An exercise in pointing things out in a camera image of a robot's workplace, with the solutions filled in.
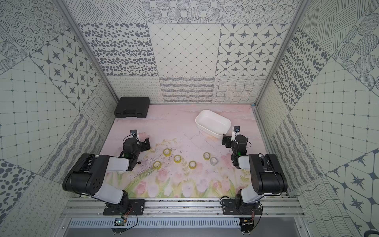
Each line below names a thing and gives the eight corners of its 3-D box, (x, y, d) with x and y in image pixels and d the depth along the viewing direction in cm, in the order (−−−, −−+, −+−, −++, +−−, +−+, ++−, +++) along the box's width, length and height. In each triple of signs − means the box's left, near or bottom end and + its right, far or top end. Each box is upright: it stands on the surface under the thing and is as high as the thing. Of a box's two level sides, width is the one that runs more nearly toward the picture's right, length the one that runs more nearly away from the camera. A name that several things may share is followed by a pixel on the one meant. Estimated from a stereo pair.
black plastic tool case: (116, 118, 114) (112, 113, 109) (123, 101, 126) (121, 96, 121) (145, 118, 114) (143, 113, 109) (150, 101, 126) (148, 96, 121)
